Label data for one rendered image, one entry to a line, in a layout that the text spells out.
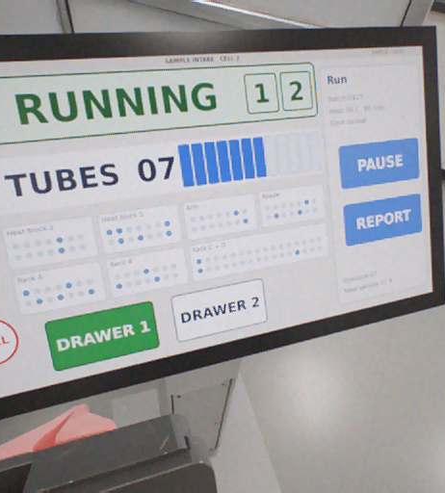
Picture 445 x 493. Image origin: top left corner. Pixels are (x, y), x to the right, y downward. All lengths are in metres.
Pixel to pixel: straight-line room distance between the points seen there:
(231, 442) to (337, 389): 0.44
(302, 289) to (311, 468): 1.04
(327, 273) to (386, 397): 1.19
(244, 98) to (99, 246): 0.19
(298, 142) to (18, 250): 0.27
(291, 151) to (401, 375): 1.34
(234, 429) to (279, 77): 1.13
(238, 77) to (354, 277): 0.24
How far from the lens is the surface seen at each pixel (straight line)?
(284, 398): 1.43
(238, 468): 1.30
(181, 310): 0.36
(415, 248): 0.47
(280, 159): 0.37
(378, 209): 0.43
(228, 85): 0.37
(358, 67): 0.43
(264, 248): 0.37
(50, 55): 0.36
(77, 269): 0.34
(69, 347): 0.36
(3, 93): 0.36
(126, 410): 1.36
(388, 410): 1.55
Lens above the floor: 1.31
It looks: 47 degrees down
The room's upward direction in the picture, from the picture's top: 6 degrees clockwise
